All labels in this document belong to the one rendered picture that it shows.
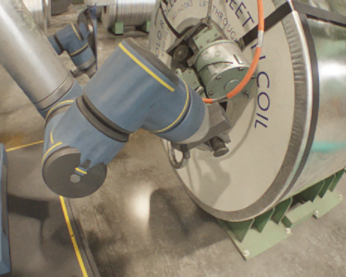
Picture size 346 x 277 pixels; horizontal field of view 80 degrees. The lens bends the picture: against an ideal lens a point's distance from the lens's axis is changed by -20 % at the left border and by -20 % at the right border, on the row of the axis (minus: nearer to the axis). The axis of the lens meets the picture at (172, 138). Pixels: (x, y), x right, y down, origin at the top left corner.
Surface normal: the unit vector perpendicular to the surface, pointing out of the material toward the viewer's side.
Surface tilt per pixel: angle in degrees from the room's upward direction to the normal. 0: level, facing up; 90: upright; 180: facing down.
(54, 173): 87
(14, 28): 80
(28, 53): 83
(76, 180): 90
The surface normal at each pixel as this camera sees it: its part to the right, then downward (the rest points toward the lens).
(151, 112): 0.41, 0.76
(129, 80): -0.01, 0.25
